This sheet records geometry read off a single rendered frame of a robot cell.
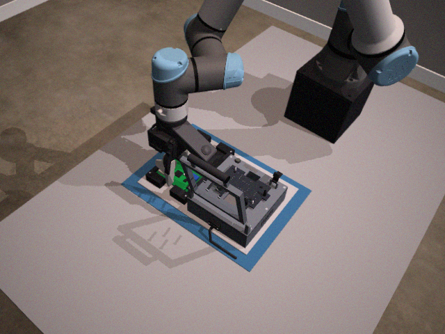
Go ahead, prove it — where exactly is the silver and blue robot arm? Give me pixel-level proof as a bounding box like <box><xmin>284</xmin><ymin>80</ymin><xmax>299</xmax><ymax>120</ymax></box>
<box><xmin>151</xmin><ymin>0</ymin><xmax>419</xmax><ymax>162</ymax></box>

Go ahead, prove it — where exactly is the green circuit board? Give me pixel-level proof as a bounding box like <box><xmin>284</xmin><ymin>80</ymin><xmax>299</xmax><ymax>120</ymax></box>
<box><xmin>157</xmin><ymin>159</ymin><xmax>189</xmax><ymax>192</ymax></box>

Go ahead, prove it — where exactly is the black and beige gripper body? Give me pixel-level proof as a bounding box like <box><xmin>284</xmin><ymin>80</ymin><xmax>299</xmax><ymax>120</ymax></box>
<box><xmin>147</xmin><ymin>106</ymin><xmax>188</xmax><ymax>158</ymax></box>

